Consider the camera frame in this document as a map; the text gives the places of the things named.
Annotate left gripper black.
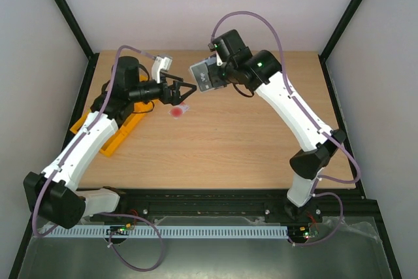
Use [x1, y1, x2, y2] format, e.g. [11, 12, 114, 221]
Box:
[129, 72, 197, 107]

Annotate dark blue card holder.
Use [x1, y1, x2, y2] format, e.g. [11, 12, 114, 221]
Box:
[189, 56, 227, 93]

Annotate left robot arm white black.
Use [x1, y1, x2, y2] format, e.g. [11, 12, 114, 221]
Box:
[24, 56, 197, 229]

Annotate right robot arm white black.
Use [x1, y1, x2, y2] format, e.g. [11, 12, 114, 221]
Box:
[208, 29, 346, 222]

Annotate red dot card on table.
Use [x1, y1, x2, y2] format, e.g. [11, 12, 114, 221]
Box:
[169, 103, 189, 119]

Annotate yellow three-compartment bin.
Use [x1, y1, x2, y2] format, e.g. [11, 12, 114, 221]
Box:
[70, 74, 157, 157]

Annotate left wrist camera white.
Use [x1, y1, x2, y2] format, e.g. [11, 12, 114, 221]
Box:
[151, 55, 172, 84]

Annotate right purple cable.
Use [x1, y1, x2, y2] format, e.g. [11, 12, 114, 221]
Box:
[211, 10, 362, 248]

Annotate purple cable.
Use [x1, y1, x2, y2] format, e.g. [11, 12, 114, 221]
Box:
[31, 45, 164, 272]
[211, 10, 362, 248]

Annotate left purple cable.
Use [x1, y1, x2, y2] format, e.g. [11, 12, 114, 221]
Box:
[31, 45, 164, 272]

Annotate left black frame post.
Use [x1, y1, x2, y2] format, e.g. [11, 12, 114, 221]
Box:
[34, 0, 99, 61]

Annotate black frame post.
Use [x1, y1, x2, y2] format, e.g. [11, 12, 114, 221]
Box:
[34, 0, 99, 61]
[319, 0, 385, 61]

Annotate black aluminium rail base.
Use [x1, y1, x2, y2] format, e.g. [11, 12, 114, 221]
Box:
[87, 189, 381, 225]

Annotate right black frame post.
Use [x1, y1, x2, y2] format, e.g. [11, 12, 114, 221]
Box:
[319, 0, 385, 61]

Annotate white slotted cable duct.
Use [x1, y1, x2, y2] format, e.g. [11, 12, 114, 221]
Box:
[49, 225, 288, 239]

